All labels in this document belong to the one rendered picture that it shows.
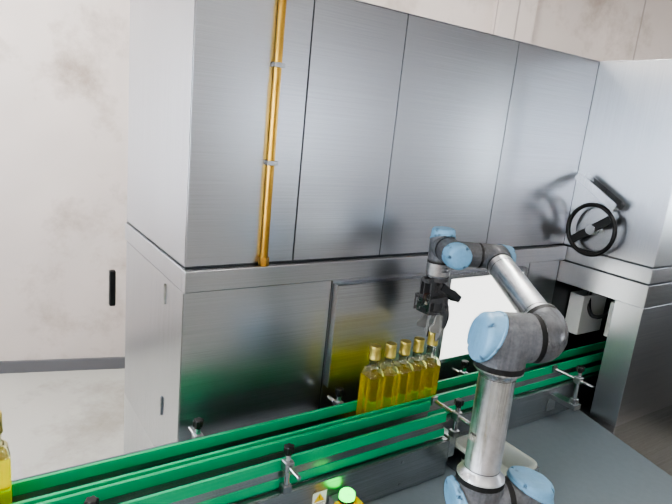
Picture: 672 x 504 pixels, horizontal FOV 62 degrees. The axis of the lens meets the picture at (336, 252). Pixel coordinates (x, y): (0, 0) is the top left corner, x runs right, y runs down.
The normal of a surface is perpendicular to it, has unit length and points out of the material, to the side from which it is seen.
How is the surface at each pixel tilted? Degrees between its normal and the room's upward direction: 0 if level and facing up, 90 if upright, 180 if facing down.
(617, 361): 90
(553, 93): 90
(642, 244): 90
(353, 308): 90
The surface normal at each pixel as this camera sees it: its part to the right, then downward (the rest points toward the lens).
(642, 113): -0.83, 0.04
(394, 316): 0.55, 0.25
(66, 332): 0.30, 0.25
